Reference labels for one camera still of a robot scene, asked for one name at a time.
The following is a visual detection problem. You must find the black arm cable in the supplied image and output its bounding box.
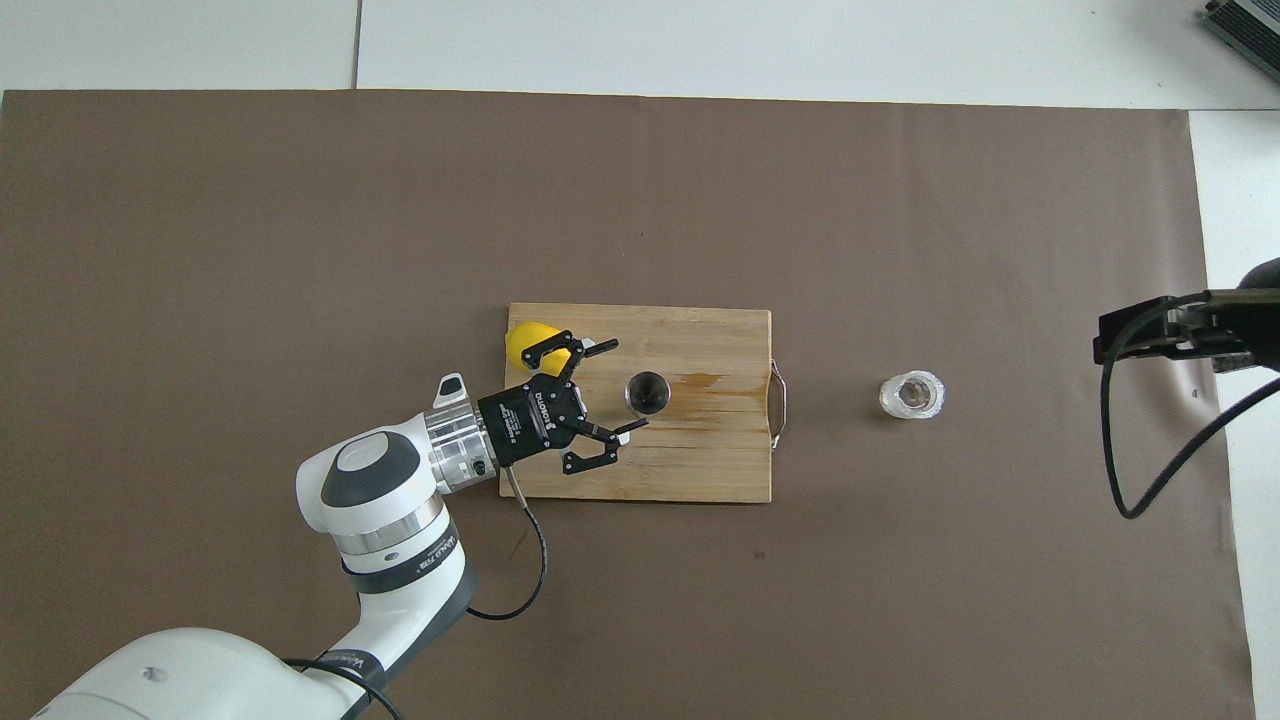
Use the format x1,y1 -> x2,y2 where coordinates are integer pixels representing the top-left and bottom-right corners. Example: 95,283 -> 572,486
285,465 -> 549,720
1100,298 -> 1280,519

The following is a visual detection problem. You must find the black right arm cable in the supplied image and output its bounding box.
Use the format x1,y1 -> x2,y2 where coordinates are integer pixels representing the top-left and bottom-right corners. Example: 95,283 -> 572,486
1100,298 -> 1280,519

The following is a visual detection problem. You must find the grey ribbed metal device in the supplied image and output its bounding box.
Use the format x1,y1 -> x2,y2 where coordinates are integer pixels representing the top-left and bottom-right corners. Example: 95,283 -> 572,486
1203,0 -> 1280,71

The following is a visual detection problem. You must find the wooden cutting board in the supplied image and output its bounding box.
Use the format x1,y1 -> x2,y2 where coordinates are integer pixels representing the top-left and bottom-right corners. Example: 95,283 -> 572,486
498,303 -> 789,504

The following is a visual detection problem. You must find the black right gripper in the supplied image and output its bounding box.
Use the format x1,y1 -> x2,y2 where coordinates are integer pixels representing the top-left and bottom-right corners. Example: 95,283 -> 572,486
1092,258 -> 1280,373

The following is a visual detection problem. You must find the yellow lemon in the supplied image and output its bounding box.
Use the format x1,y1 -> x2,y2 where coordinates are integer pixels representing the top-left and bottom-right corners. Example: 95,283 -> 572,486
505,320 -> 576,373

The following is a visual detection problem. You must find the steel double jigger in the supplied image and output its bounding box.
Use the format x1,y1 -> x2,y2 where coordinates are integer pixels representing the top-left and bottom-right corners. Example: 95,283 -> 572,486
625,371 -> 673,417

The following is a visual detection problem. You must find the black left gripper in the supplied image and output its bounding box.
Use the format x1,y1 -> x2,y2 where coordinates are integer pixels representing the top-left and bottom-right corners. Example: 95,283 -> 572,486
478,330 -> 649,477

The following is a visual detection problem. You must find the brown paper table mat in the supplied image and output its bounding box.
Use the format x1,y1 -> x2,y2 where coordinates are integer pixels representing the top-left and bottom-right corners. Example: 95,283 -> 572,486
0,88 -> 1256,720

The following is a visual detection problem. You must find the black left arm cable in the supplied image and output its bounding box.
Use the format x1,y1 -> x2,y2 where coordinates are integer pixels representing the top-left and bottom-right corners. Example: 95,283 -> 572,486
285,465 -> 549,720

